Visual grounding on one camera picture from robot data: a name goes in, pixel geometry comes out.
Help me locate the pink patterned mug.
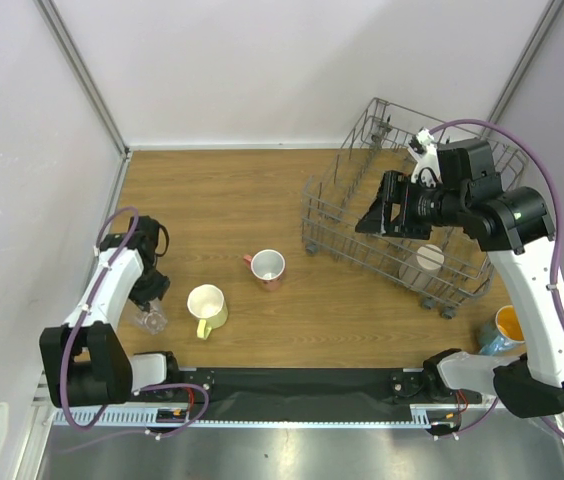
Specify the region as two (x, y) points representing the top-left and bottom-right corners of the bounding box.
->
(242, 249), (286, 291)

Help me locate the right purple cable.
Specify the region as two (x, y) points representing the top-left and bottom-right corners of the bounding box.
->
(429, 118), (564, 456)

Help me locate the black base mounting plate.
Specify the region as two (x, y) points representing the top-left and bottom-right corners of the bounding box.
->
(181, 368), (456, 404)

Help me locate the grey cable duct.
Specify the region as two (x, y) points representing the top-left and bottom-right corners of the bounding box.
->
(51, 403), (463, 429)

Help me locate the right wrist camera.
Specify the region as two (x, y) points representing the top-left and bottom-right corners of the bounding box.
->
(407, 128), (440, 187)

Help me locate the aluminium frame post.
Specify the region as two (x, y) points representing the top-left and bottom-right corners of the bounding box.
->
(33, 0), (130, 158)
(487, 0), (564, 123)

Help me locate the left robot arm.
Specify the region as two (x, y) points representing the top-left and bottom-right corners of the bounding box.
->
(39, 216), (182, 408)

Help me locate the left aluminium frame post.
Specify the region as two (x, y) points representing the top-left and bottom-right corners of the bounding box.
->
(33, 0), (130, 158)

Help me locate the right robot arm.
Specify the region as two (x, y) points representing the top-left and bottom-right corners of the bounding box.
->
(355, 131), (564, 418)

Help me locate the blue mug orange inside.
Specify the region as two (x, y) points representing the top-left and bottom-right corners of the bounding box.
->
(477, 305), (525, 356)

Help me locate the right aluminium frame post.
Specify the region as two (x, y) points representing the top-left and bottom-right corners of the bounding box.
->
(487, 0), (564, 123)

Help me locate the grey wire dish rack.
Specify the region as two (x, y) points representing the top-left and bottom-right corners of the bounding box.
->
(300, 97), (530, 321)

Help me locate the beige plastic cup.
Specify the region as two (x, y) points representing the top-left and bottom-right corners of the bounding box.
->
(398, 244), (445, 290)

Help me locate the yellow mug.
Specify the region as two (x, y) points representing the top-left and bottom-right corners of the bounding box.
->
(187, 284), (228, 340)

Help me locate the clear plastic cup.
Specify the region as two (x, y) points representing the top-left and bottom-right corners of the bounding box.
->
(131, 308), (168, 335)

